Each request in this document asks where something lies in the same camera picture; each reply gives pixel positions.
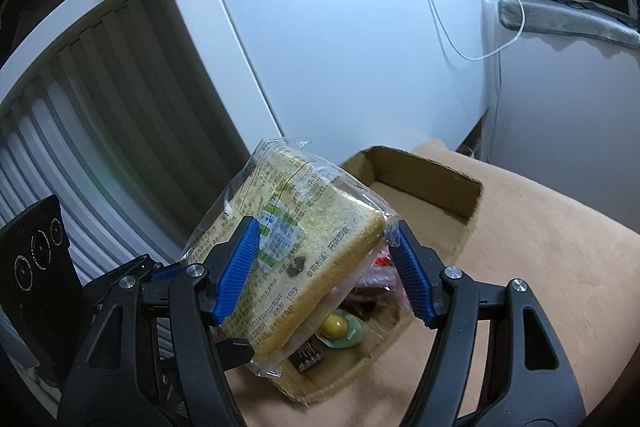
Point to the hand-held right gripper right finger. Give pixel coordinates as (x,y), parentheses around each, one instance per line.
(410,277)

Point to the white wardrobe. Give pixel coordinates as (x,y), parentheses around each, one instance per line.
(325,32)

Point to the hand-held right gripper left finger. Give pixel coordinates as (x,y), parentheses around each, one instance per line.
(237,267)

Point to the clear bag of dark snacks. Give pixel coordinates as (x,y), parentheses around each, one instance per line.
(372,292)

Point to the brown cardboard box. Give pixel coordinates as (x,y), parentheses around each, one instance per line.
(430,187)

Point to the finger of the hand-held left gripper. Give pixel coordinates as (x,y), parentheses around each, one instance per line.
(235,351)
(142,266)

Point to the small green candy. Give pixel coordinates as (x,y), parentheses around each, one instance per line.
(337,326)

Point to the packaged sliced bread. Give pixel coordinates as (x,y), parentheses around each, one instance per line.
(310,227)

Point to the white ribbed panel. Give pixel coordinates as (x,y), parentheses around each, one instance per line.
(100,132)

